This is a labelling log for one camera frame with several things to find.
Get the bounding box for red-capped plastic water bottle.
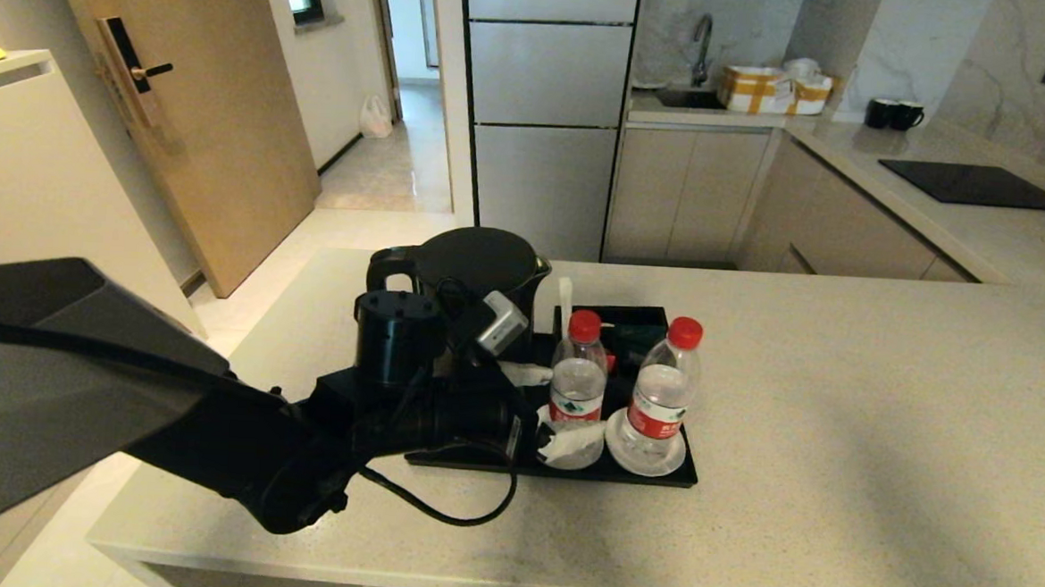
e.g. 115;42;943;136
546;308;613;471
618;314;705;465

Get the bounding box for black electric kettle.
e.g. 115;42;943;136
361;221;555;394

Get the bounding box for white paper coaster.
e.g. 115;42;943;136
601;408;689;480
524;403;607;473

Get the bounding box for black serving tray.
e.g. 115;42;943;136
403;323;706;490

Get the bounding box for black condiment holder box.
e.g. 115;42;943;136
548;302;671;400

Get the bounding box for silver refrigerator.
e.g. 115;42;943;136
448;0;641;266

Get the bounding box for beige kitchen base cabinets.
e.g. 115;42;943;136
602;119;988;285

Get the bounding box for white tied plastic bag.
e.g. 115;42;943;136
358;95;396;140

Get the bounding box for steel kitchen sink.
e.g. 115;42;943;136
656;87;727;113

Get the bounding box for chrome kitchen faucet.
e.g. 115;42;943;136
689;14;715;89

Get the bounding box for cardboard box with yellow tape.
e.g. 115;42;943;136
716;65;832;120

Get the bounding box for light wooden door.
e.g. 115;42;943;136
29;0;331;305

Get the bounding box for black induction cooktop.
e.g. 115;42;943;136
876;158;1045;212

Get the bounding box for white cabinet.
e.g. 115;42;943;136
0;48;222;587

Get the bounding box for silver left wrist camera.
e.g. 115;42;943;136
472;289;532;359

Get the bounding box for black door lock handle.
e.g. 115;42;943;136
93;16;178;130

